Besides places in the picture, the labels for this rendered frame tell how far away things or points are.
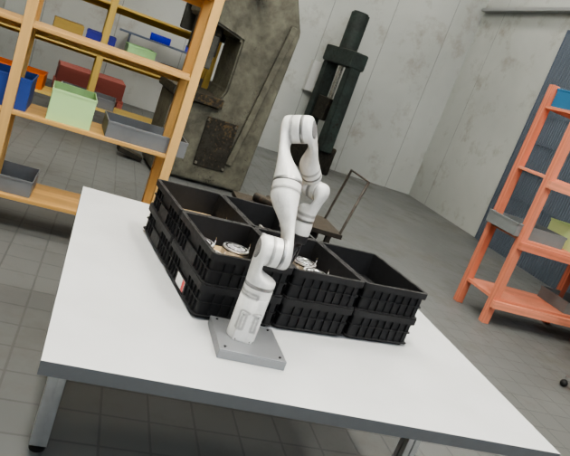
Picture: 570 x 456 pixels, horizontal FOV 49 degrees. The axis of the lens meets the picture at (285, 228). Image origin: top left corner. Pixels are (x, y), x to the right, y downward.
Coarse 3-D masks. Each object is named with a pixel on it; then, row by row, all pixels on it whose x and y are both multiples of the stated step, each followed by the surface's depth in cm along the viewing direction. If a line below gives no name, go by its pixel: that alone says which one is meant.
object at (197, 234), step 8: (184, 216) 222; (200, 216) 228; (208, 216) 231; (192, 224) 213; (240, 224) 236; (192, 232) 212; (200, 232) 209; (256, 232) 234; (200, 240) 204; (208, 248) 196; (208, 256) 195; (216, 256) 193; (224, 256) 194; (232, 256) 196; (240, 264) 197; (248, 264) 198; (280, 272) 205; (288, 272) 206
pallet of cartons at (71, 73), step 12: (60, 60) 1042; (60, 72) 985; (72, 72) 991; (84, 72) 996; (84, 84) 1002; (96, 84) 1009; (108, 84) 1015; (120, 84) 1021; (120, 96) 1028; (120, 108) 1033
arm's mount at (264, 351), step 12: (216, 324) 193; (228, 324) 196; (216, 336) 185; (228, 336) 188; (264, 336) 197; (216, 348) 181; (228, 348) 180; (240, 348) 182; (252, 348) 185; (264, 348) 188; (276, 348) 191; (240, 360) 181; (252, 360) 182; (264, 360) 183; (276, 360) 184
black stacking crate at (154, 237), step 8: (152, 208) 256; (152, 216) 256; (152, 224) 253; (160, 224) 243; (152, 232) 252; (160, 232) 245; (168, 232) 233; (152, 240) 250; (160, 240) 241; (168, 240) 231; (160, 248) 240; (168, 248) 233; (160, 256) 236; (168, 256) 232
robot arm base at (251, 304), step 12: (240, 300) 186; (252, 300) 184; (264, 300) 185; (240, 312) 186; (252, 312) 185; (264, 312) 188; (240, 324) 185; (252, 324) 186; (240, 336) 186; (252, 336) 187
